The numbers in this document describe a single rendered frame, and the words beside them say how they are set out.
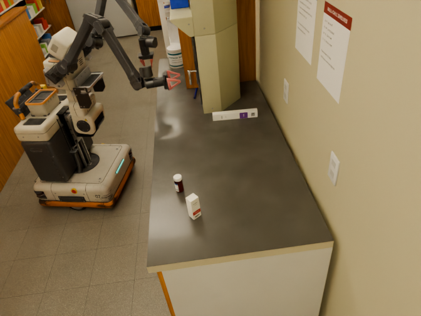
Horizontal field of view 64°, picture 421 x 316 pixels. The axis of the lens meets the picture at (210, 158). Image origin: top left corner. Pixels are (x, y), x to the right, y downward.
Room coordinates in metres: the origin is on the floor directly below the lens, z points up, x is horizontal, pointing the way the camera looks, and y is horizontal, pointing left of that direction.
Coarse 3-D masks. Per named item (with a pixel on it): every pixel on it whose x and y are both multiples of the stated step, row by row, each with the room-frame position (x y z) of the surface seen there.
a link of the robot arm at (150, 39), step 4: (140, 28) 2.24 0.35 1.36; (140, 32) 2.23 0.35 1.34; (144, 36) 2.28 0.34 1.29; (148, 36) 2.21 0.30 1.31; (152, 36) 2.20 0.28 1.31; (148, 40) 2.20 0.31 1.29; (152, 40) 2.18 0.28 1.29; (156, 40) 2.21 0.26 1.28; (148, 44) 2.18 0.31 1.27; (152, 44) 2.17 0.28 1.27; (156, 44) 2.20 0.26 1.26
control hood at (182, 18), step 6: (174, 12) 1.92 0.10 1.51; (180, 12) 1.91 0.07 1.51; (186, 12) 1.89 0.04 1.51; (174, 18) 1.80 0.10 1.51; (180, 18) 1.79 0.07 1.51; (186, 18) 1.79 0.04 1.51; (174, 24) 1.79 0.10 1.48; (180, 24) 1.79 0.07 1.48; (186, 24) 1.79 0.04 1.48; (192, 24) 1.79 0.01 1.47; (186, 30) 1.79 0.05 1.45; (192, 30) 1.79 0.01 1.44; (192, 36) 1.80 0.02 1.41
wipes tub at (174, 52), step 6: (168, 48) 2.59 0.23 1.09; (174, 48) 2.57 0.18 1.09; (180, 48) 2.56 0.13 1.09; (168, 54) 2.58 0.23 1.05; (174, 54) 2.54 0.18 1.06; (180, 54) 2.55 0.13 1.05; (174, 60) 2.54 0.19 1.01; (180, 60) 2.54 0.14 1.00; (174, 66) 2.54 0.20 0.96; (180, 66) 2.54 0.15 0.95
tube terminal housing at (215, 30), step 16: (192, 0) 1.79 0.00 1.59; (208, 0) 1.79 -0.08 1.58; (224, 0) 1.86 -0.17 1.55; (192, 16) 1.79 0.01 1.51; (208, 16) 1.79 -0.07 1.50; (224, 16) 1.86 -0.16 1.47; (208, 32) 1.79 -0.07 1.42; (224, 32) 1.85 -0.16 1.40; (208, 48) 1.79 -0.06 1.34; (224, 48) 1.85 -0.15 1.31; (208, 64) 1.79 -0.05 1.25; (224, 64) 1.84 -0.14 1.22; (208, 80) 1.79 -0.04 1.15; (224, 80) 1.83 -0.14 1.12; (208, 96) 1.79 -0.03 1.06; (224, 96) 1.82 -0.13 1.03; (240, 96) 1.94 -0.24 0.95; (208, 112) 1.79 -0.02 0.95
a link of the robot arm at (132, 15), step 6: (120, 0) 2.42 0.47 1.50; (126, 0) 2.43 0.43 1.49; (120, 6) 2.40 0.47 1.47; (126, 6) 2.38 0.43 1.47; (126, 12) 2.36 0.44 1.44; (132, 12) 2.34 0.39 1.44; (132, 18) 2.32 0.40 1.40; (138, 18) 2.31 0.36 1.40; (138, 24) 2.27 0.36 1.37; (144, 24) 2.31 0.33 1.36; (144, 30) 2.23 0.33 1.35
